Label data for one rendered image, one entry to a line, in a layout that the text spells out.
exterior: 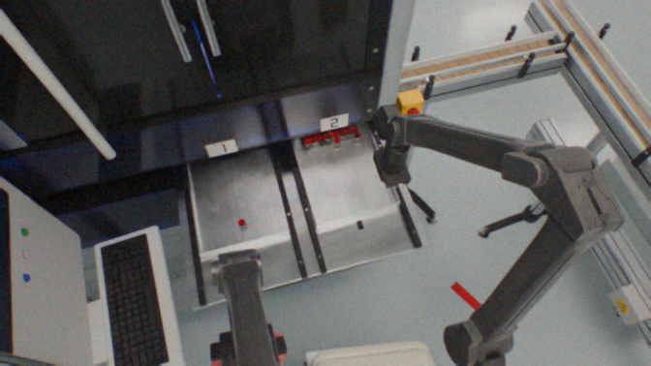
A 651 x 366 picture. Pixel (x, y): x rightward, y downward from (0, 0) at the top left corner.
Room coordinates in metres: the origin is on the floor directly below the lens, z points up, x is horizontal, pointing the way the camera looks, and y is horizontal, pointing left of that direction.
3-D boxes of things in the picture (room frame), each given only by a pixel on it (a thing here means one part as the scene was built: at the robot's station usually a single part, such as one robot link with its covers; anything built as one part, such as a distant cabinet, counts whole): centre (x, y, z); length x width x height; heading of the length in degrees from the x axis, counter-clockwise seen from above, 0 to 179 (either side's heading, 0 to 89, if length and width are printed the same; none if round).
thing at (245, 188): (0.64, 0.28, 0.90); 0.34 x 0.26 x 0.04; 14
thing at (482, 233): (0.90, -0.99, 0.07); 0.50 x 0.08 x 0.14; 104
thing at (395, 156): (0.57, -0.16, 1.26); 0.07 x 0.06 x 0.07; 16
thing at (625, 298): (0.37, -1.06, 0.50); 0.12 x 0.05 x 0.09; 14
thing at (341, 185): (0.72, -0.05, 0.90); 0.34 x 0.26 x 0.04; 15
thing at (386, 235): (0.61, 0.10, 0.87); 0.70 x 0.48 x 0.02; 104
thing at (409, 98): (0.90, -0.26, 1.00); 0.08 x 0.07 x 0.07; 14
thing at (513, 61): (1.10, -0.50, 0.92); 0.69 x 0.16 x 0.16; 104
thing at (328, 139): (0.82, -0.02, 0.90); 0.18 x 0.02 x 0.05; 105
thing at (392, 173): (0.56, -0.16, 1.19); 0.10 x 0.07 x 0.07; 15
